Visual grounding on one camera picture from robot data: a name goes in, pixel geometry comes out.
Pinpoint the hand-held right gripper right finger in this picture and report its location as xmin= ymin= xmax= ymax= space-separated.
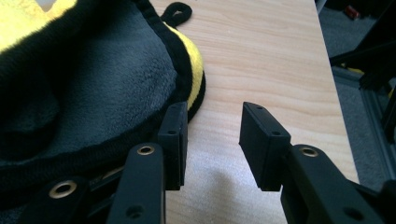
xmin=238 ymin=101 xmax=387 ymax=224

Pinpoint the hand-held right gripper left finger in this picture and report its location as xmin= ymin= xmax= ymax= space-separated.
xmin=106 ymin=101 xmax=190 ymax=224

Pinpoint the yellow towel with black trim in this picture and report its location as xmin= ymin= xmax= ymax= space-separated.
xmin=0 ymin=0 xmax=206 ymax=217

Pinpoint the black metal stand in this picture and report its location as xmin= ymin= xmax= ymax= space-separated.
xmin=329 ymin=0 xmax=396 ymax=91

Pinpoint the small red object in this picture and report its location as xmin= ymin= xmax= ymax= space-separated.
xmin=344 ymin=5 xmax=361 ymax=21

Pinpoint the aluminium floor rail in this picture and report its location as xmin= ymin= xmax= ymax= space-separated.
xmin=331 ymin=65 xmax=396 ymax=183

